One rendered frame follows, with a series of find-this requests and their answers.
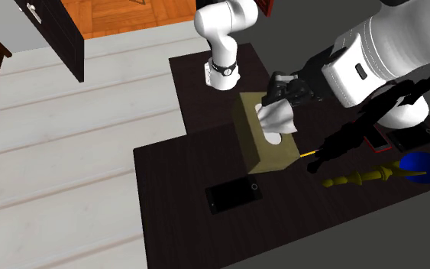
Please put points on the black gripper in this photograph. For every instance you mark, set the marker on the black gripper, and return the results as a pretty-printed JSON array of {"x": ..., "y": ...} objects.
[{"x": 313, "y": 76}]

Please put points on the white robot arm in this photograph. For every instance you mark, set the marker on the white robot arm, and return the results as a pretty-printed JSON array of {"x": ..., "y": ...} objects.
[{"x": 397, "y": 41}]

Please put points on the yellow pencil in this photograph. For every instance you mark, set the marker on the yellow pencil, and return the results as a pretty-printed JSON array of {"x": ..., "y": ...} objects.
[{"x": 307, "y": 153}]

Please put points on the olive tissue box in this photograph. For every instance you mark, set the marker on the olive tissue box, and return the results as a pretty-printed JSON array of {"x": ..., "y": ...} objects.
[{"x": 272, "y": 156}]

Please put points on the dark robot stand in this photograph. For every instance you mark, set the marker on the dark robot stand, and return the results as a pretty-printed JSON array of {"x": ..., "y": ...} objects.
[{"x": 196, "y": 93}]

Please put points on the red phone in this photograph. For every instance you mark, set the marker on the red phone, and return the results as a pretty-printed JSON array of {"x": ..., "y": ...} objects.
[{"x": 380, "y": 143}]

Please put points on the yellow turned candlestick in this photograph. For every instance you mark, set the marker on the yellow turned candlestick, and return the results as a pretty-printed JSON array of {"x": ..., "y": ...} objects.
[{"x": 363, "y": 176}]

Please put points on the black phone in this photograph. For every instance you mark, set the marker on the black phone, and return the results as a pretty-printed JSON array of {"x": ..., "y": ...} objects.
[
  {"x": 233, "y": 193},
  {"x": 414, "y": 138}
]

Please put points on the blue rounded object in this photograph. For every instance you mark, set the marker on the blue rounded object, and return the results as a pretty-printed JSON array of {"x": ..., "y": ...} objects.
[{"x": 419, "y": 164}]

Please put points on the dark wooden table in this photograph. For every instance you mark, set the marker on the dark wooden table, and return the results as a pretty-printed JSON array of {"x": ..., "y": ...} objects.
[{"x": 184, "y": 231}]

